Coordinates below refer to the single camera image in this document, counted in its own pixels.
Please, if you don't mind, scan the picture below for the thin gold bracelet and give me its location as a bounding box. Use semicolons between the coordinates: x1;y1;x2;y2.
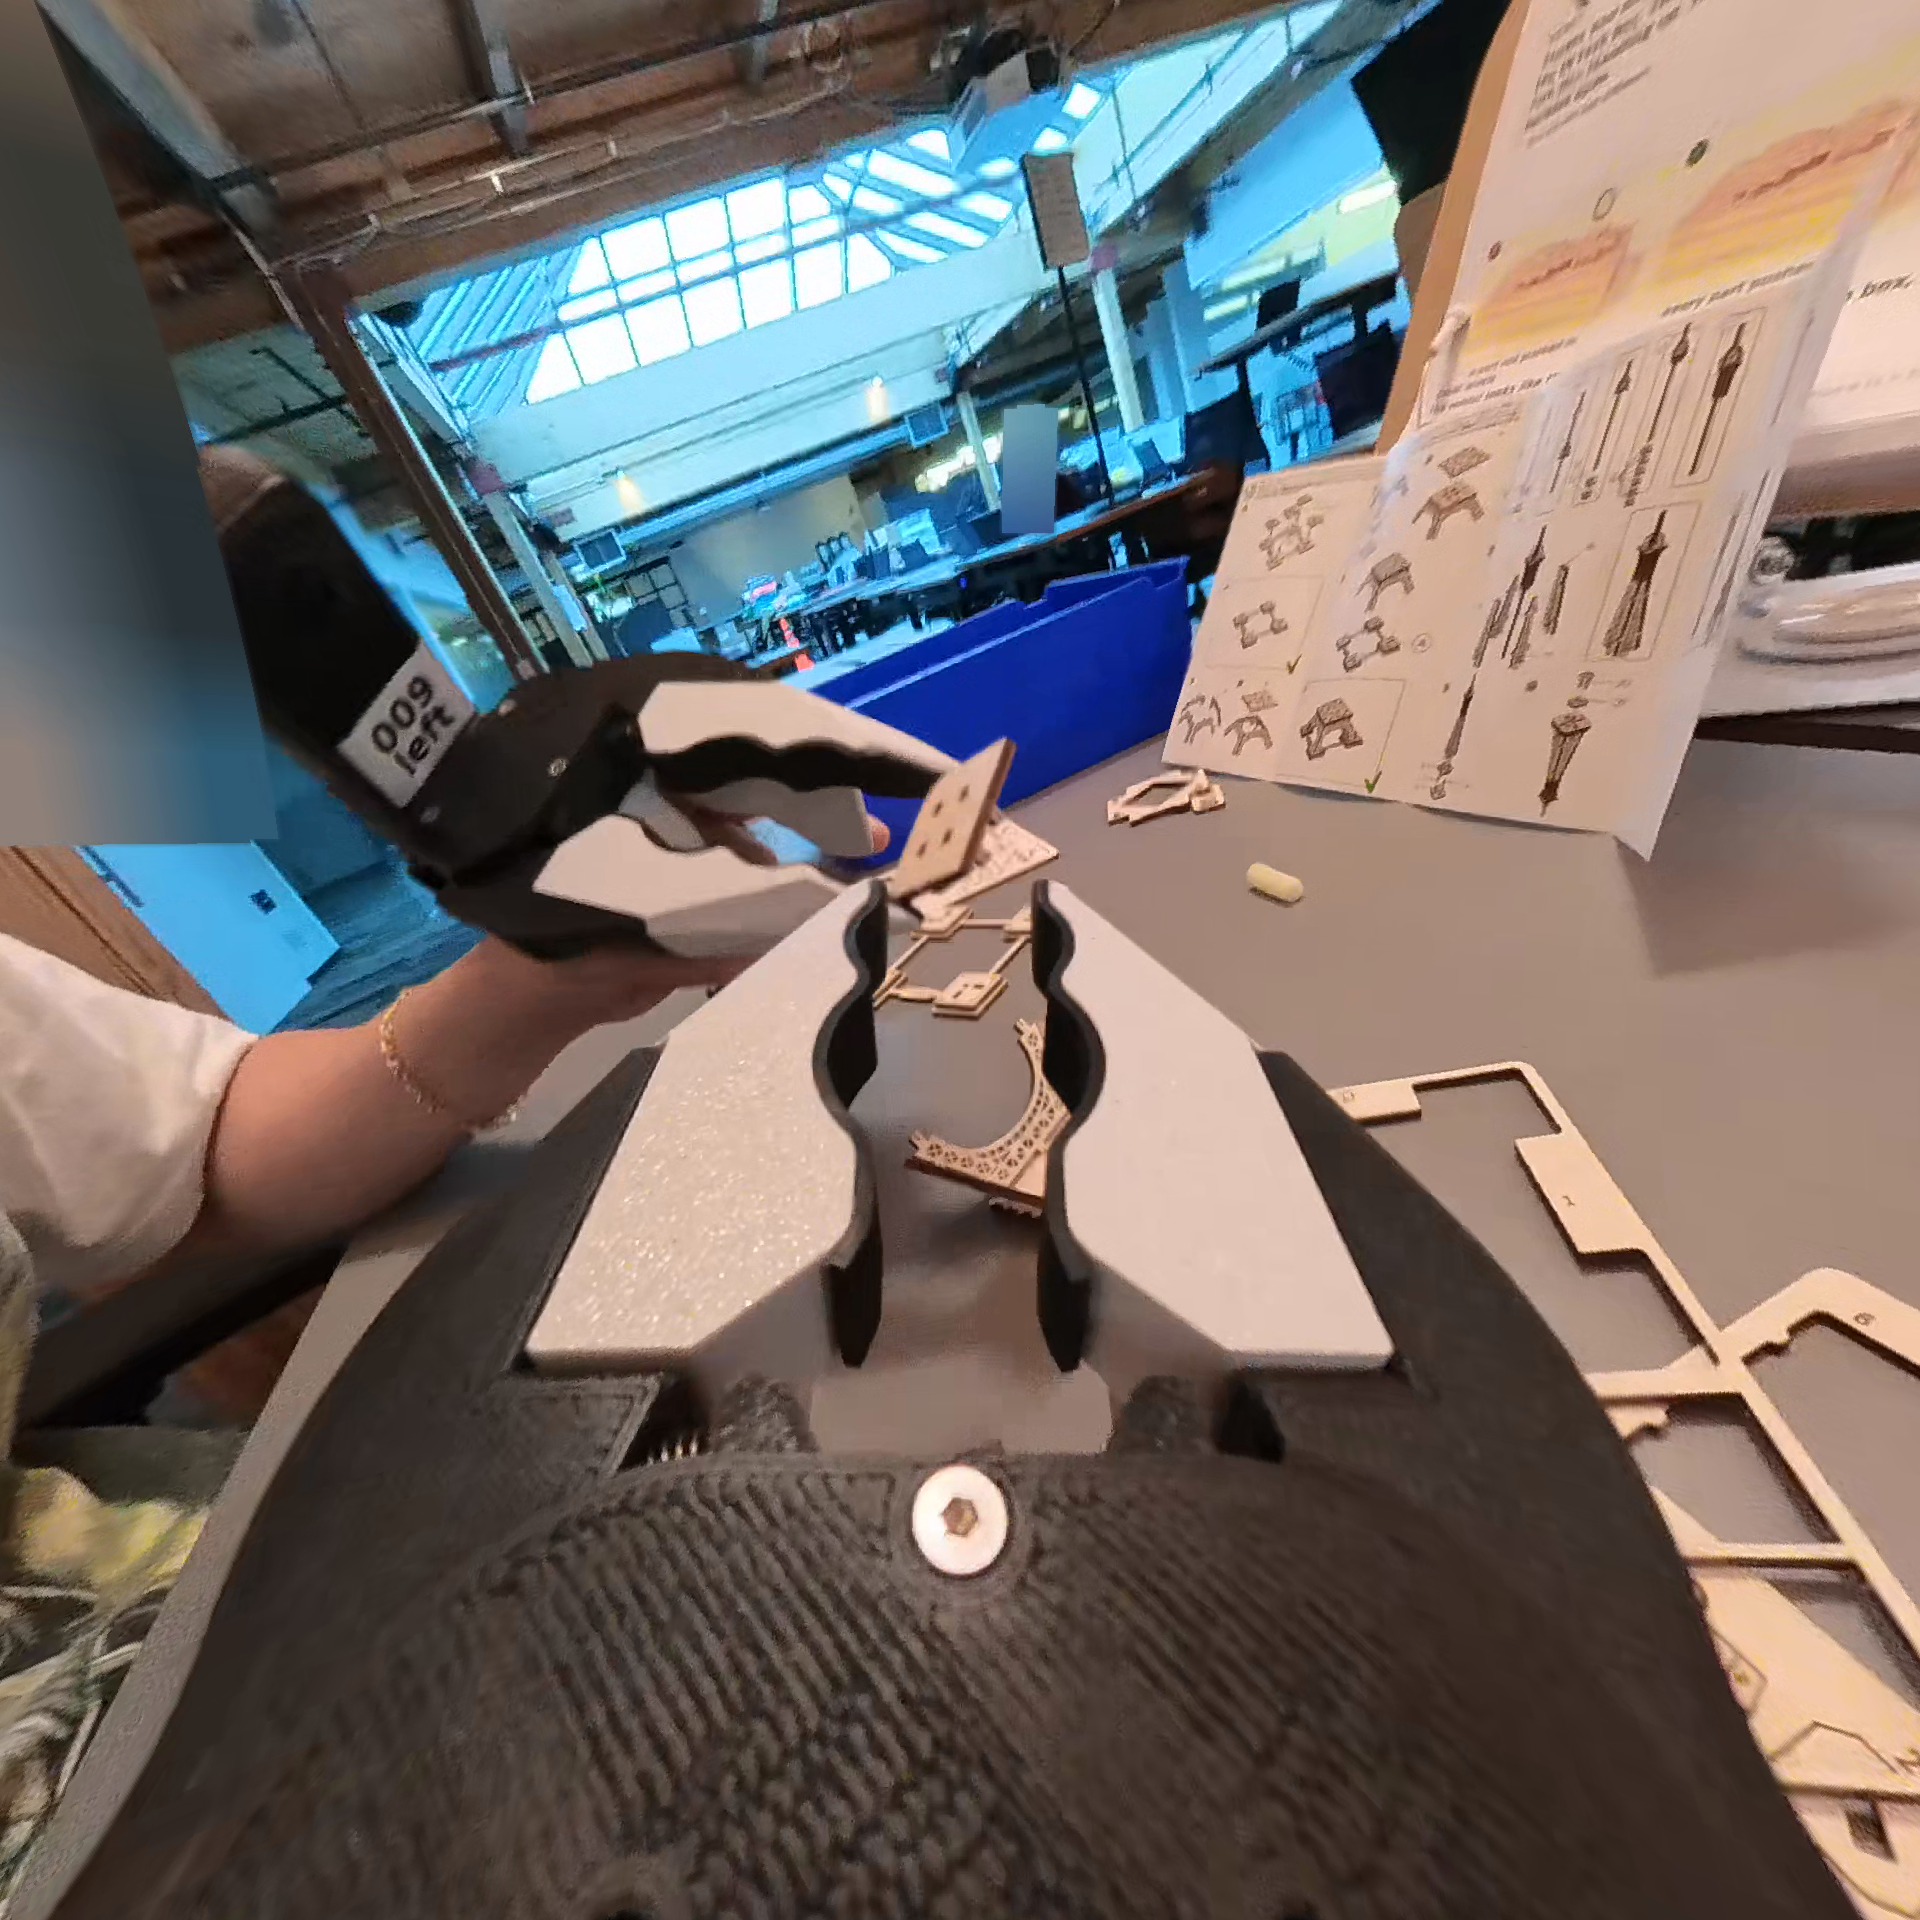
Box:
374;990;524;1135

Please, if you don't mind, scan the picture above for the wooden arch leg piece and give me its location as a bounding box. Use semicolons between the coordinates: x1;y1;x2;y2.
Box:
908;1018;1077;1215

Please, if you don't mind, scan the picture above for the person's left forearm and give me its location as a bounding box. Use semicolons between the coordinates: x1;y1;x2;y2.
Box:
194;937;528;1278

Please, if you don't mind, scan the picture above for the square wooden platform piece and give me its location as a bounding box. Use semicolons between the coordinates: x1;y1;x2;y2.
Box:
891;738;1017;903

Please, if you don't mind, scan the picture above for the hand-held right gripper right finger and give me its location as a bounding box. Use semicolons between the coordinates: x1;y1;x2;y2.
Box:
1032;878;1401;1374

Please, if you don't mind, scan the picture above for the patterned clothing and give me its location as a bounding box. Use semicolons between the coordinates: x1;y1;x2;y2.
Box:
0;1215;212;1920

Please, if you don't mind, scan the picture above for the sign on pole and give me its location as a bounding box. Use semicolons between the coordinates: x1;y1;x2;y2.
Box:
1020;146;1120;505

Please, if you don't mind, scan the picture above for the brown board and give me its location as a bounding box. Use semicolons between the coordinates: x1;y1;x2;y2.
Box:
1376;0;1531;451

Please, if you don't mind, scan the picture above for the white shirt sleeve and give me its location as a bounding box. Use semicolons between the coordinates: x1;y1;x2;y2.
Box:
0;930;261;1291

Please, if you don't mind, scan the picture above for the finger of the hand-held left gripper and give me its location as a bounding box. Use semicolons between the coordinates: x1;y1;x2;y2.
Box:
528;779;881;963
633;681;985;806

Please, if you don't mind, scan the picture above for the empty wooden sheet frame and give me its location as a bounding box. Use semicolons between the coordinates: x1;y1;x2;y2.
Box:
1332;1056;1920;1920

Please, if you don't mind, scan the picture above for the person's left hand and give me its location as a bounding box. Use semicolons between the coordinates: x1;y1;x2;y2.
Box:
412;806;894;1105

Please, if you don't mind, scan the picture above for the wooden puzzle parts sheet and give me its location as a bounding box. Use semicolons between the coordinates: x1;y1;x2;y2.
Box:
872;816;1059;1024

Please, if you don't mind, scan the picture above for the clear plastic dish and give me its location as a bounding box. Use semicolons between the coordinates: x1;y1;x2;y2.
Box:
1732;533;1920;663

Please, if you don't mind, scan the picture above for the blue plastic bin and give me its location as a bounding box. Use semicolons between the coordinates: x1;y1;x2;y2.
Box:
802;555;1198;841

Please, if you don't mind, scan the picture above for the folded paper instruction sheet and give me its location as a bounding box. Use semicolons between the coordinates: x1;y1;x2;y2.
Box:
1162;0;1920;858

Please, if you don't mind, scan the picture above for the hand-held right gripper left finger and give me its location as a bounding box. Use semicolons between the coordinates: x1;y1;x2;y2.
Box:
522;878;889;1374

